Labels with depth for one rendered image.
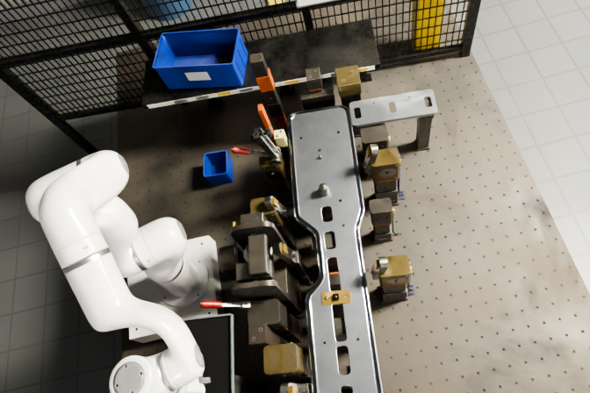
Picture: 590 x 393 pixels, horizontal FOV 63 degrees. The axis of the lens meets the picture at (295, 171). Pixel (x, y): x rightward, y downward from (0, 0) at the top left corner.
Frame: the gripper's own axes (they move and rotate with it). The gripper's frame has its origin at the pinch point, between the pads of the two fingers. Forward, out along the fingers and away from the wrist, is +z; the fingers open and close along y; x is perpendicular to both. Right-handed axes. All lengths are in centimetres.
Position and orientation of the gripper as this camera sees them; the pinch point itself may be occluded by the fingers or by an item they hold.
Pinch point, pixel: (192, 388)
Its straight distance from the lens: 127.7
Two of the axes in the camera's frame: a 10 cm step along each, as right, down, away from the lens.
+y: 9.6, -2.9, -0.5
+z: 1.8, 4.4, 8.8
